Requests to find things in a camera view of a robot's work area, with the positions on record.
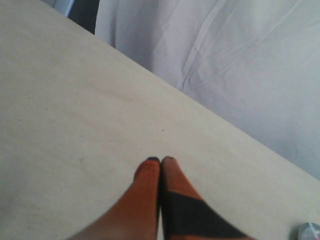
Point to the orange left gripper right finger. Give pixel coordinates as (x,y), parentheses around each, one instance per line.
(185,214)

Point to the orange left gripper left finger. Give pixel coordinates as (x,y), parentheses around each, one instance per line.
(135,215)

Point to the round stainless steel plate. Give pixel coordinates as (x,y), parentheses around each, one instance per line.
(305,231)

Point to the white backdrop cloth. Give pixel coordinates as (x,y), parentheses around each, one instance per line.
(255,63)

